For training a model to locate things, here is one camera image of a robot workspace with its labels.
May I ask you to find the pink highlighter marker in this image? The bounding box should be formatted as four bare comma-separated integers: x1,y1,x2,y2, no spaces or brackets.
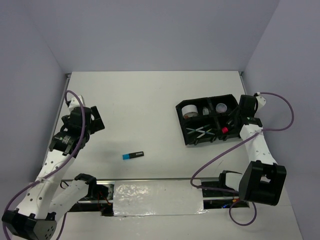
221,127,229,134

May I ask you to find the clear paperclip jar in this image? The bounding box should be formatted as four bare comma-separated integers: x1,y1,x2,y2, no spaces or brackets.
215,103,228,114

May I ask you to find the small clear tape roll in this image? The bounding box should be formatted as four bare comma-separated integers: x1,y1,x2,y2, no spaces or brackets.
202,107,210,116

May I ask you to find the green pen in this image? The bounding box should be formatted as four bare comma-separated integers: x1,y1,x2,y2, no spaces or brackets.
186,124,210,135

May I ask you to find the yellow pen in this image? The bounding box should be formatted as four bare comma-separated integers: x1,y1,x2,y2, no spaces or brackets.
196,128,214,139

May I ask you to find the blue pen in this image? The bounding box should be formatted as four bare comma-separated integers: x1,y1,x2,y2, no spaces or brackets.
187,128,215,136

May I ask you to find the large white tape roll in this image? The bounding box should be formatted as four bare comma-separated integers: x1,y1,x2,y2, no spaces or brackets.
181,104,199,119

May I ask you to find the blue highlighter marker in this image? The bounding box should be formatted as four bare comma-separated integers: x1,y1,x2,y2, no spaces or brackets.
122,151,144,160

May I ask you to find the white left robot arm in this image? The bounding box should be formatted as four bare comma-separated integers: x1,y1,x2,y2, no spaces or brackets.
1,106,105,240

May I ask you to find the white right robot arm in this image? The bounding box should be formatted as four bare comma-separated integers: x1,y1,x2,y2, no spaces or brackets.
217,95,287,206

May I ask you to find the black compartment organizer tray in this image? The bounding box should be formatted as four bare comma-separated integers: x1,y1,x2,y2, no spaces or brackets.
175,94,240,146

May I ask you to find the silver foil sheet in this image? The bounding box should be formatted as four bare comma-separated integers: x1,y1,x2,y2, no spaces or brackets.
113,180,206,217

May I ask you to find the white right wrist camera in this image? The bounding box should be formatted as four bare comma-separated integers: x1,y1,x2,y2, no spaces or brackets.
253,92,267,112

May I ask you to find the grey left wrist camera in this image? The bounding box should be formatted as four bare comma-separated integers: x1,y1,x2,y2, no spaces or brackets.
67,95,86,113

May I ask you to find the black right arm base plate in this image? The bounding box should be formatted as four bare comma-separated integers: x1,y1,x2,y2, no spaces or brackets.
201,181,239,198

